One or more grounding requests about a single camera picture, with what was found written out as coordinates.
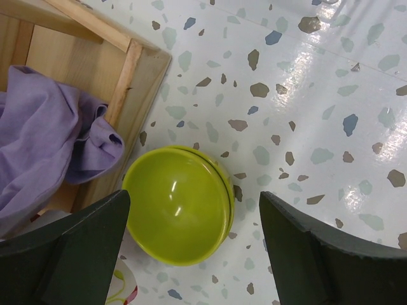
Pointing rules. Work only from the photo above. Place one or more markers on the lower lime green bowl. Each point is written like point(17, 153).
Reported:
point(223, 173)

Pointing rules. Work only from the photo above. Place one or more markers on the lime green bowl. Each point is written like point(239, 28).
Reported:
point(223, 173)
point(180, 206)

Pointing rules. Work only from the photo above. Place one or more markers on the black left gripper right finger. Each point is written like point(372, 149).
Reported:
point(315, 263)

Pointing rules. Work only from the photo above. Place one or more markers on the wooden clothes rack stand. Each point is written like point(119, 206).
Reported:
point(73, 43)

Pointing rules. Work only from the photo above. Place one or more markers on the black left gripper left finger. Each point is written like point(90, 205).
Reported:
point(69, 261)

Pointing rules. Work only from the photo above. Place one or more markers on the lilac purple shirt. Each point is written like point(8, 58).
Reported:
point(50, 133)

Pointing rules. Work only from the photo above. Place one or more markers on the upper lime green bowl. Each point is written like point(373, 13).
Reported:
point(180, 206)

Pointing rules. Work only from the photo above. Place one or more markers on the red floral white garment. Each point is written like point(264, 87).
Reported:
point(123, 288)

